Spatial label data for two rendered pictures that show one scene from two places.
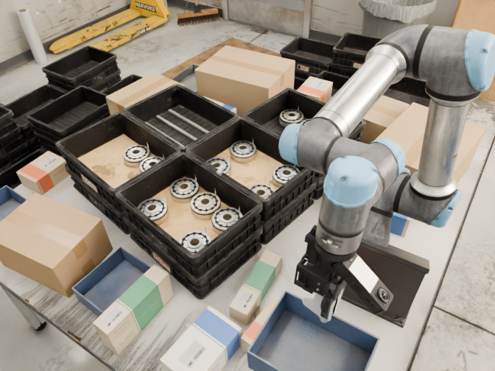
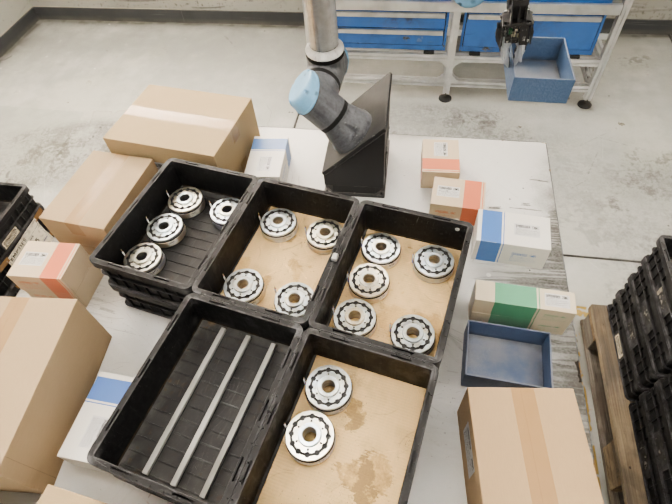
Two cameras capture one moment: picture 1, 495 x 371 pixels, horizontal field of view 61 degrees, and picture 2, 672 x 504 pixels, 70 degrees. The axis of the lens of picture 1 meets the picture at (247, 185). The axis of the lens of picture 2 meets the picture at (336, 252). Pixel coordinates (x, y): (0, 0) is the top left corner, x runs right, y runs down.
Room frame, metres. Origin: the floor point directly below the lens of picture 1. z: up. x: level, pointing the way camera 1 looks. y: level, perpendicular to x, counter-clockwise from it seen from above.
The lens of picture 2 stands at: (1.31, 0.74, 1.87)
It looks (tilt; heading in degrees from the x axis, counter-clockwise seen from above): 53 degrees down; 249
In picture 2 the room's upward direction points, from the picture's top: 6 degrees counter-clockwise
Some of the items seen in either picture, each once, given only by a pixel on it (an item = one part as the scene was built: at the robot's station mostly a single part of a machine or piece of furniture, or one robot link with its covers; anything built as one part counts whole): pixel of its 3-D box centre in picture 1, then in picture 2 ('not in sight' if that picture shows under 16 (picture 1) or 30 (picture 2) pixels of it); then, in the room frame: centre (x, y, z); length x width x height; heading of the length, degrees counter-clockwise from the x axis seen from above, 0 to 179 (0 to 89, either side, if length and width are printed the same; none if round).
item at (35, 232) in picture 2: not in sight; (32, 249); (2.01, -0.88, 0.41); 0.31 x 0.02 x 0.16; 56
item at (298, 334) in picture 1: (312, 352); (536, 68); (0.36, -0.11, 1.10); 0.20 x 0.15 x 0.07; 57
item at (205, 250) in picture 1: (188, 200); (395, 274); (0.96, 0.19, 0.92); 0.40 x 0.30 x 0.02; 45
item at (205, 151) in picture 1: (251, 167); (283, 256); (1.18, -0.02, 0.87); 0.40 x 0.30 x 0.11; 45
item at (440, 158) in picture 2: not in sight; (439, 163); (0.54, -0.23, 0.74); 0.16 x 0.12 x 0.07; 58
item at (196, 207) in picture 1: (205, 202); (368, 280); (1.01, 0.14, 0.86); 0.10 x 0.10 x 0.01
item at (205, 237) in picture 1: (194, 243); (434, 260); (0.83, 0.17, 0.86); 0.10 x 0.10 x 0.01
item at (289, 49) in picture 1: (311, 70); not in sight; (2.93, -0.51, 0.31); 0.40 x 0.30 x 0.34; 56
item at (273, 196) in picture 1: (251, 157); (280, 244); (1.18, -0.02, 0.92); 0.40 x 0.30 x 0.02; 45
